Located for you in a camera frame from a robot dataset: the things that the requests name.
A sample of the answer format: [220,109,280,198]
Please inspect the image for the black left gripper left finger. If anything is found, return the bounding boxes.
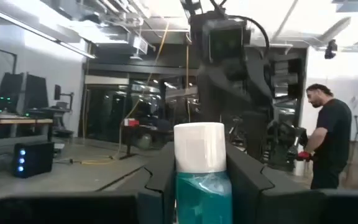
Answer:
[137,142,177,224]

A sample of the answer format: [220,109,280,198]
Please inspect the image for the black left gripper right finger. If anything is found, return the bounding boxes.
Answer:
[225,142,324,224]

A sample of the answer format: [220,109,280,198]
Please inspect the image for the teal toothpaste tube white cap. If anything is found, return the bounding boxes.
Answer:
[173,121,234,224]

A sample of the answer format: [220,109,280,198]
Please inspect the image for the olive green bag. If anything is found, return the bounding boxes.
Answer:
[136,133,154,150]

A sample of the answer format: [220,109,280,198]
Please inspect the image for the black floor stand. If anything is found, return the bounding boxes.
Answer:
[116,124,141,161]

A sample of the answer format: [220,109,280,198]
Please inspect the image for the person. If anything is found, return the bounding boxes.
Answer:
[296,83,353,190]

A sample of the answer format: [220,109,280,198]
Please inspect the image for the brown cardboard sheet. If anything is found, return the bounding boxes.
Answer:
[344,139,358,189]

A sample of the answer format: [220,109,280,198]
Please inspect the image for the black computer tower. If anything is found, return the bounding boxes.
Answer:
[12,141,55,179]

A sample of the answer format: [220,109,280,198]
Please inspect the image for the wooden workbench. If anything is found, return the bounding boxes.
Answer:
[0,113,54,142]

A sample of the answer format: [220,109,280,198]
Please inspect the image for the long ceiling light strip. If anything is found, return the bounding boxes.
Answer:
[0,2,96,60]

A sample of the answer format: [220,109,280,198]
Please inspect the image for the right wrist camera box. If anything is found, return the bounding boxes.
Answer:
[202,18,248,65]

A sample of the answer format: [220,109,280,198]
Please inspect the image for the yellow cable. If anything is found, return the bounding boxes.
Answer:
[54,21,170,166]

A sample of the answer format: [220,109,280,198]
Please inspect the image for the black ceiling camera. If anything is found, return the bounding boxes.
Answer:
[324,39,339,60]

